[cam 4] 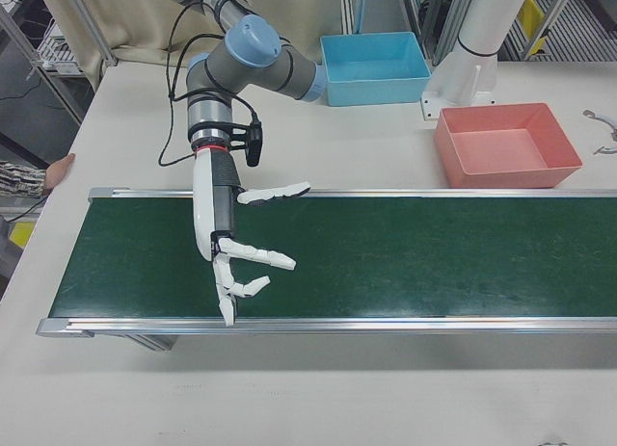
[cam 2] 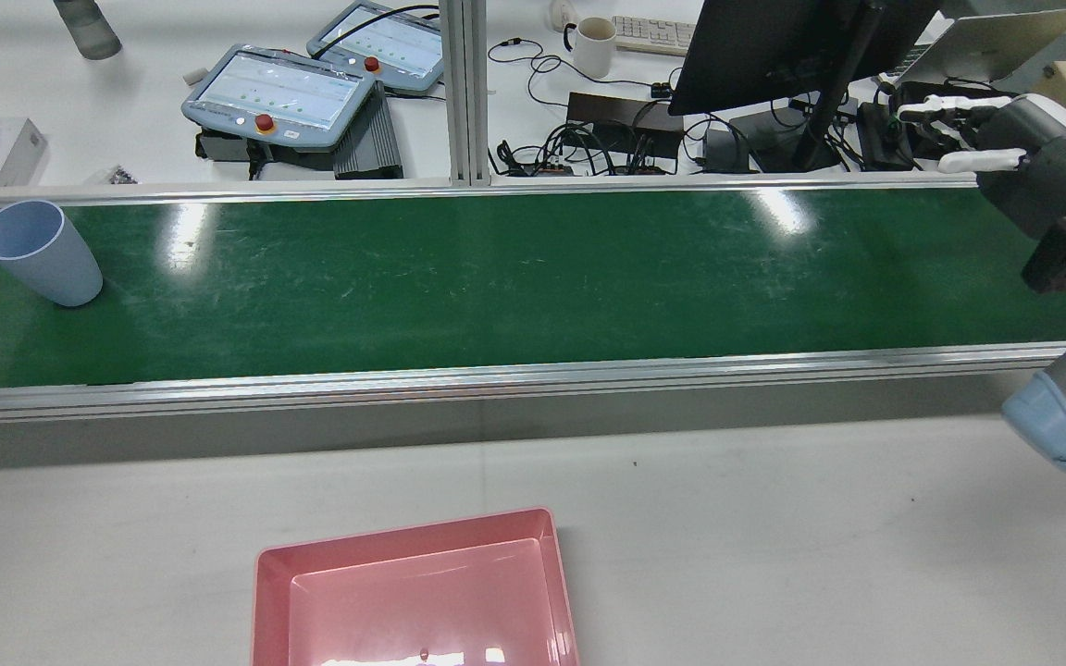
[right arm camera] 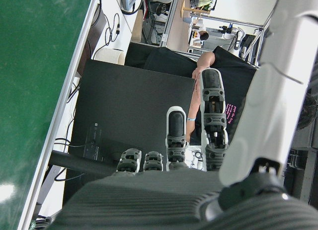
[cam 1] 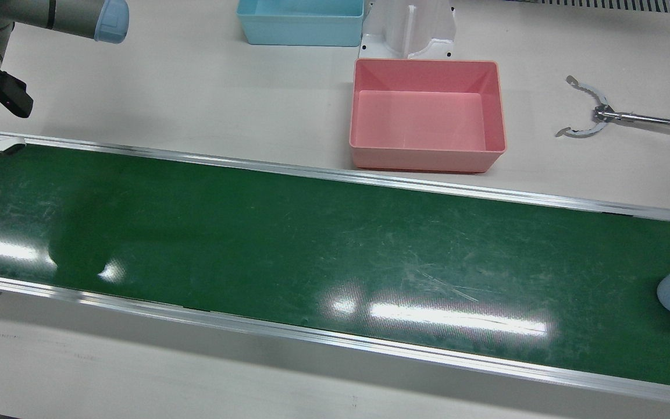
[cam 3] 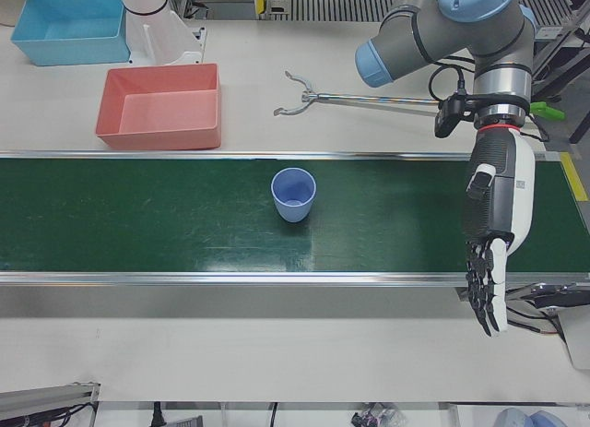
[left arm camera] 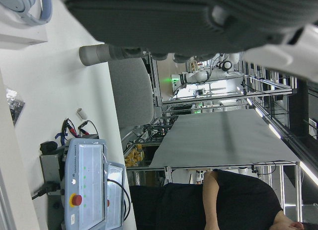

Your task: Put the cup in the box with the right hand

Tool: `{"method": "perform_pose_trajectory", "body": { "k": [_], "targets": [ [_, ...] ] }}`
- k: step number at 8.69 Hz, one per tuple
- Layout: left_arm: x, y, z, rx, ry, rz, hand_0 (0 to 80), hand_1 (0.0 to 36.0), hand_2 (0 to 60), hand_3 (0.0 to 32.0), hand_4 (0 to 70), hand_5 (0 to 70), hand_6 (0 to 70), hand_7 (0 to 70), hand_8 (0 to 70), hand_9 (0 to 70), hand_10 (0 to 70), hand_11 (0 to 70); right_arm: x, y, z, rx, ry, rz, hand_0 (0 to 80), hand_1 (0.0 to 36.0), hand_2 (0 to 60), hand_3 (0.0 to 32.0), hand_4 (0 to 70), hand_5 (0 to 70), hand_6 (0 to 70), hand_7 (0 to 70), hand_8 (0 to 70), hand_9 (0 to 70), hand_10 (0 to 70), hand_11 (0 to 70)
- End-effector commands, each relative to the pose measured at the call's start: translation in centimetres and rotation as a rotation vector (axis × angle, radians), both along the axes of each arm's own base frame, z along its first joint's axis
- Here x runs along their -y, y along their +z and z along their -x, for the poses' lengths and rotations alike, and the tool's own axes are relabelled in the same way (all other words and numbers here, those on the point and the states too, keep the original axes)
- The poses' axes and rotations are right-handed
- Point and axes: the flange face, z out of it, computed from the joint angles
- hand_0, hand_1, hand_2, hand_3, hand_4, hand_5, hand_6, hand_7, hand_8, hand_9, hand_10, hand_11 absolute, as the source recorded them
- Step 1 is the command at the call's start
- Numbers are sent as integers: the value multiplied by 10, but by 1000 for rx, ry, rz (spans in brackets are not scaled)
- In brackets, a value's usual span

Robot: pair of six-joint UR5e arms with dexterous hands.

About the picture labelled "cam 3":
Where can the white dexterous robot hand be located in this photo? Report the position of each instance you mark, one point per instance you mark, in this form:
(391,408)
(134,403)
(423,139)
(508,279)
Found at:
(521,192)

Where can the grey UR5e robot arm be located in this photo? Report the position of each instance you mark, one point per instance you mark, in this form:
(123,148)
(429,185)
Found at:
(461,35)

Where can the blue plastic cup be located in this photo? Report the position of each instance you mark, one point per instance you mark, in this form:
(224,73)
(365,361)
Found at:
(292,189)

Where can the pink plastic box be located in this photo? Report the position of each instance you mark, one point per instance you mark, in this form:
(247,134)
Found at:
(161,113)

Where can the blue plastic box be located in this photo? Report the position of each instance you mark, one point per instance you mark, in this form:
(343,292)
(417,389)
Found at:
(69,26)

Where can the grey flat panel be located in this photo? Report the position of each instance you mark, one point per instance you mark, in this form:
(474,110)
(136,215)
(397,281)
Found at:
(578,339)

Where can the metal reacher grabber tool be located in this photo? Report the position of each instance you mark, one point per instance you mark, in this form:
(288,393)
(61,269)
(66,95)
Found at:
(369,99)

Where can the green belt conveyor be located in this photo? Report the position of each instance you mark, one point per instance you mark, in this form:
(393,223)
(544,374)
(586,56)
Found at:
(138,215)

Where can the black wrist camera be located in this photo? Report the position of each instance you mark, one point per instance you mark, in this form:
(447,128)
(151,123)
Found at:
(447,120)

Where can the white column pedestal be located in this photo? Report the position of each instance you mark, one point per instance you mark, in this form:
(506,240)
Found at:
(147,26)

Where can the aluminium profile post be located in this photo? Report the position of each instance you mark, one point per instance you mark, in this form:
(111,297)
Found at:
(50,394)

